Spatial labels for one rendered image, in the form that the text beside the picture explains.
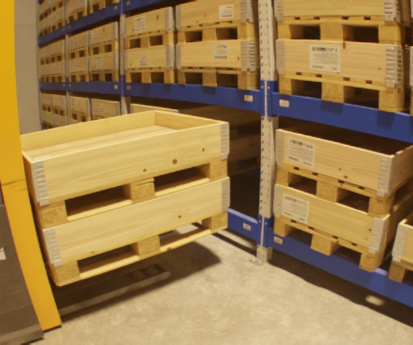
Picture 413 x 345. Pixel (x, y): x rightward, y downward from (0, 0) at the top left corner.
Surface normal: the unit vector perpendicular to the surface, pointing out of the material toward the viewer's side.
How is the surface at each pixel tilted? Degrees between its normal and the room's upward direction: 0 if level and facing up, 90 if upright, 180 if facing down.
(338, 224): 90
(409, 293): 90
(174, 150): 90
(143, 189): 90
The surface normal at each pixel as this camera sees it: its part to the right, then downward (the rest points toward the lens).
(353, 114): -0.77, 0.21
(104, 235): 0.63, 0.22
